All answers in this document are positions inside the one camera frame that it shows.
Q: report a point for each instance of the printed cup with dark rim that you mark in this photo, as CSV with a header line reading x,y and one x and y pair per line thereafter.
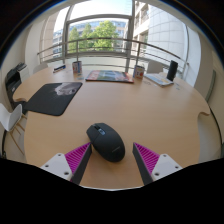
x,y
77,68

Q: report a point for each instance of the black computer mouse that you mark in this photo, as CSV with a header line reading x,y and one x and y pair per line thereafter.
x,y
107,142

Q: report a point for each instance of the black and white printer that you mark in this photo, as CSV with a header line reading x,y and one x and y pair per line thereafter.
x,y
13,81

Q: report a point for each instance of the white chair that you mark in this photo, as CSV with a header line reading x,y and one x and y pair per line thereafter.
x,y
154,66
40,67
8,118

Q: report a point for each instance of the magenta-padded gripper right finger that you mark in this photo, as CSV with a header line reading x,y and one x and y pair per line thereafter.
x,y
165,165

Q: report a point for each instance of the black printed mouse pad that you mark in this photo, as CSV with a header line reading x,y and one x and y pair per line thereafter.
x,y
50,98

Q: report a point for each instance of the white and blue booklet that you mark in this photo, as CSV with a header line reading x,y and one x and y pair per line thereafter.
x,y
158,79

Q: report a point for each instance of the printed cup with white rim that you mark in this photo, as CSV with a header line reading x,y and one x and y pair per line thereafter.
x,y
139,72

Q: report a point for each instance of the red magazine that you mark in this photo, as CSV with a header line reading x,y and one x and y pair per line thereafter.
x,y
108,76

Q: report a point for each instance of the metal balcony railing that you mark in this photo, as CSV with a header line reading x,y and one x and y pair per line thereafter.
x,y
100,39

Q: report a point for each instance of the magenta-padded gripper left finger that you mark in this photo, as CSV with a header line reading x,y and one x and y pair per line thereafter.
x,y
58,165

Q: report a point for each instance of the green tree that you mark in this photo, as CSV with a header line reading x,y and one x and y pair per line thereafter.
x,y
100,33

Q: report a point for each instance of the black cylindrical speaker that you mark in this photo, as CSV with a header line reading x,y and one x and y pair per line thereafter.
x,y
172,70

